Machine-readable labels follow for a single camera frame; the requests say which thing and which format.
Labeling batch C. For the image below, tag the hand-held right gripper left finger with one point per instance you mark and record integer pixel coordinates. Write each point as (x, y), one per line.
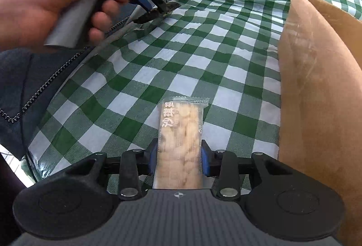
(152, 157)

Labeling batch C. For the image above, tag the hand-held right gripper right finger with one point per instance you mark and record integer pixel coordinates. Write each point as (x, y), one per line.
(204, 159)

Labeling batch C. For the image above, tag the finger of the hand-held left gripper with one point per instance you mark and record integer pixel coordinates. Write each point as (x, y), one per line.
(142, 1)
(161, 2)

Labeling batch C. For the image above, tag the clear packet nougat bar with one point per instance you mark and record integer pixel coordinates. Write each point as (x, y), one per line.
(181, 132)

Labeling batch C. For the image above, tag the brown cardboard box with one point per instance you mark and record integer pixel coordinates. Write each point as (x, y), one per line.
(311, 93)

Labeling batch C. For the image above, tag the person's left hand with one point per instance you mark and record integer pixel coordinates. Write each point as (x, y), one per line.
(34, 0)

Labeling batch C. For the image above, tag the green checked cloth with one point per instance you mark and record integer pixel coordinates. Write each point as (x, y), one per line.
(198, 50)

